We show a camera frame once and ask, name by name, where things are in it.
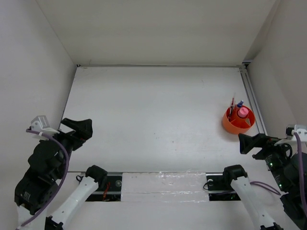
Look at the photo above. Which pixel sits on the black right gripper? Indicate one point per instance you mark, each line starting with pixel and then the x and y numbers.
pixel 247 143

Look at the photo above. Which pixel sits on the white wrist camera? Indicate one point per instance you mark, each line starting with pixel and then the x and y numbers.
pixel 301 130
pixel 41 128

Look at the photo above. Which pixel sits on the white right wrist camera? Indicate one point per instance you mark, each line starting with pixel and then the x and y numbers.
pixel 301 130

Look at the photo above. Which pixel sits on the aluminium frame rail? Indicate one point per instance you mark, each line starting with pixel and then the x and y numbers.
pixel 252 97

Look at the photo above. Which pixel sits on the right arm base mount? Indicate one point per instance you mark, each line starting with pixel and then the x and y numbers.
pixel 218 189

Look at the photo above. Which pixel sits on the orange round stationery container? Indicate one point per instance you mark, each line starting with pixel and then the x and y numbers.
pixel 238 125

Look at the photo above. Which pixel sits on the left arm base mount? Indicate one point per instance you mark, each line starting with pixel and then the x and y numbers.
pixel 111 191

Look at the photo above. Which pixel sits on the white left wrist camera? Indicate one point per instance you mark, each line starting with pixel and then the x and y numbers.
pixel 41 128

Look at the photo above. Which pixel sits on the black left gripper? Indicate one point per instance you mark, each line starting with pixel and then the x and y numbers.
pixel 84 127

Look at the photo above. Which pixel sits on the red ink pen refill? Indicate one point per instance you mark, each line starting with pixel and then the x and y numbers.
pixel 231 108

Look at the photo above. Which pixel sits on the pink capped item in container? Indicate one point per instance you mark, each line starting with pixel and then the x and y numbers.
pixel 243 112

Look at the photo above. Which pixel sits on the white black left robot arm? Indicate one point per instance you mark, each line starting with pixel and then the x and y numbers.
pixel 33 197

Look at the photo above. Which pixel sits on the clear spray bottle blue cap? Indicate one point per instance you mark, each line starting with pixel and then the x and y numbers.
pixel 239 105

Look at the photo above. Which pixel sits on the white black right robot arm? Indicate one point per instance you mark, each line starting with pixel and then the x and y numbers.
pixel 291 191

